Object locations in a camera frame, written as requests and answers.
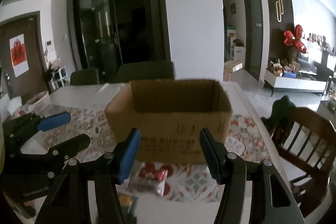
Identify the dark upholstered chair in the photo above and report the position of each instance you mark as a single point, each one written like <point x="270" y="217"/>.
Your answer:
<point x="84" y="77"/>
<point x="149" y="70"/>

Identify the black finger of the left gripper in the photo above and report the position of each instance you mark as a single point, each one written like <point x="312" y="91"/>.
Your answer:
<point x="70" y="148"/>

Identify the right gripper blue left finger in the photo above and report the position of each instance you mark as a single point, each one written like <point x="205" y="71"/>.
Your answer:
<point x="68" y="200"/>

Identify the patterned table runner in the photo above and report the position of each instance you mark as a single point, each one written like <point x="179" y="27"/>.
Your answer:
<point x="187" y="180"/>

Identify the black glass sliding door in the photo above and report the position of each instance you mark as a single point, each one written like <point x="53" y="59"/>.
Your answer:
<point x="106" y="34"/>

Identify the floral tissue box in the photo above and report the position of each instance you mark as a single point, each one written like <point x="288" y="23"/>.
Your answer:
<point x="17" y="109"/>

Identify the cardboard box on floor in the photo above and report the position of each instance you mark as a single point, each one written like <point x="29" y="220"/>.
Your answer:
<point x="231" y="67"/>

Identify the brown cardboard box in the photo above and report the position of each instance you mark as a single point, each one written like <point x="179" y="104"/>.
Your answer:
<point x="170" y="115"/>

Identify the white bowl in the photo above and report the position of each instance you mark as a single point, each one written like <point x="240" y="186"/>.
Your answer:
<point x="40" y="101"/>

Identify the red white snack packet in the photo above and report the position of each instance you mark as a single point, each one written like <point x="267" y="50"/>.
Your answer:
<point x="148" y="179"/>

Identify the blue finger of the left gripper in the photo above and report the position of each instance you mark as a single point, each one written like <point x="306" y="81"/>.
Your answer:
<point x="54" y="121"/>

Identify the white tv cabinet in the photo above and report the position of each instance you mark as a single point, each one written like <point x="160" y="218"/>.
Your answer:
<point x="293" y="84"/>

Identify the red balloon decoration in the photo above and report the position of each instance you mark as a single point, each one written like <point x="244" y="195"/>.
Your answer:
<point x="294" y="39"/>

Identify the wooden dining chair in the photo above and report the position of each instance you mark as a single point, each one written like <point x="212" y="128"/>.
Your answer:
<point x="306" y="141"/>

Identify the green beef cracker packet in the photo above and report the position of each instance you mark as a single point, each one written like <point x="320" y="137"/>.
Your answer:
<point x="128" y="205"/>

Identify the red fu door poster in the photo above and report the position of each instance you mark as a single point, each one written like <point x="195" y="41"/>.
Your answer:
<point x="18" y="55"/>

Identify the white coffee table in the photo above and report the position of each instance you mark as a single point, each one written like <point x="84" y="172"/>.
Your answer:
<point x="325" y="112"/>

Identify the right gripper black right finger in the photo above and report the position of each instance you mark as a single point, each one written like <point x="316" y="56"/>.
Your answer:
<point x="271" y="202"/>

